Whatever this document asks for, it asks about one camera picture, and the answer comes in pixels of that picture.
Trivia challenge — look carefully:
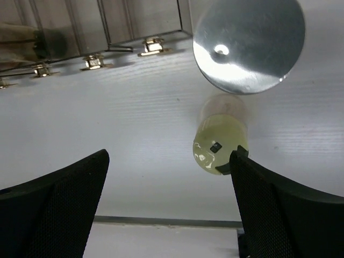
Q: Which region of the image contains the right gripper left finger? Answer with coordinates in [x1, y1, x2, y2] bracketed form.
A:
[1, 149, 110, 257]

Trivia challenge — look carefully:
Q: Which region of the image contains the silver lid blue label jar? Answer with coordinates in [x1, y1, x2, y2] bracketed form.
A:
[192, 1, 306, 95]

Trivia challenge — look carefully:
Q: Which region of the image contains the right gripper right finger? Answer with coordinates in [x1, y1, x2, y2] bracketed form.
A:
[230, 153, 343, 257]

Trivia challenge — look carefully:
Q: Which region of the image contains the black cap gold bottle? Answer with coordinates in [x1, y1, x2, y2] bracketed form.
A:
[1, 23, 68, 66]

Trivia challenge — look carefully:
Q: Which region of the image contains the yellow lid spice bottle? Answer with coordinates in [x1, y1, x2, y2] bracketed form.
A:
[192, 94, 248, 175]

